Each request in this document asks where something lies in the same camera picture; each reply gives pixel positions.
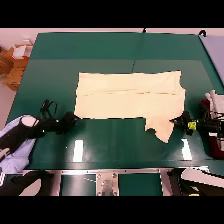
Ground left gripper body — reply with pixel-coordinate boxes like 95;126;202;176
55;111;82;135

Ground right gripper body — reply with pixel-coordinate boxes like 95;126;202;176
169;111;198;136

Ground cream shirt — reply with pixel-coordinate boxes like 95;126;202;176
73;70;187;145

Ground red garment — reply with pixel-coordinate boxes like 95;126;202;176
199;97;224;152

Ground light blue garment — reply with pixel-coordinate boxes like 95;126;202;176
0;114;38;175

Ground lavender garment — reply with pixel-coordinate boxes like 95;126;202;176
199;34;224;85

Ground cardboard boxes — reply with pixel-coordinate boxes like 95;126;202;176
0;39;34;92

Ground black cable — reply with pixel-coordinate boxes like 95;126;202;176
39;98;59;120

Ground silver frame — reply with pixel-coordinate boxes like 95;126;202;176
21;165;224;197

